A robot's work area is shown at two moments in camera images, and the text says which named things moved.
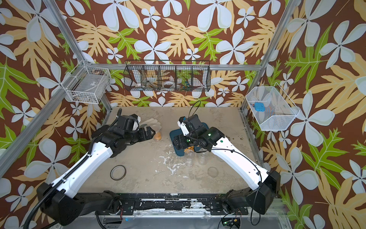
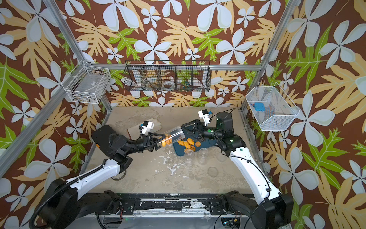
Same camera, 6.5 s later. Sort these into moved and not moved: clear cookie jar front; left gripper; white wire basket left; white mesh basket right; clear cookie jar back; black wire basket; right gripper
Moved: right gripper; left gripper; clear cookie jar back
Not moved: white mesh basket right; black wire basket; white wire basket left; clear cookie jar front
